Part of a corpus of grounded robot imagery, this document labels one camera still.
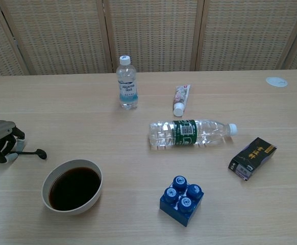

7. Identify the small Aquafina water bottle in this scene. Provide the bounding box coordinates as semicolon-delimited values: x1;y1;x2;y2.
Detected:
115;55;139;111

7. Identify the toothpaste tube with white cap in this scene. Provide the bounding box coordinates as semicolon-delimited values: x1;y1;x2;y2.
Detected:
172;84;192;117

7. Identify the white round table grommet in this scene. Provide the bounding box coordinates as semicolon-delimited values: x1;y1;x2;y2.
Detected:
265;76;288;88

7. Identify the woven folding screen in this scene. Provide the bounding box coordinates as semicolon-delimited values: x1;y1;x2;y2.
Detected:
0;0;297;80

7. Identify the black box with gold print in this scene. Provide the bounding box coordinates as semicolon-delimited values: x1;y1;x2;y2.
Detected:
228;137;278;182

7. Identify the white bowl of dark liquid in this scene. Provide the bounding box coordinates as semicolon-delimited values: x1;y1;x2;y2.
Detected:
42;159;104;215

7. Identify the clear water bottle green label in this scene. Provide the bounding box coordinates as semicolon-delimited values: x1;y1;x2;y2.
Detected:
148;118;238;151

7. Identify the blue four-stud building block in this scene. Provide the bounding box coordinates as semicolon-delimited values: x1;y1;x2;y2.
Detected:
159;175;205;227

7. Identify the black plastic spoon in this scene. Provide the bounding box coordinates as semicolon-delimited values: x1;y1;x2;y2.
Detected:
12;149;47;160

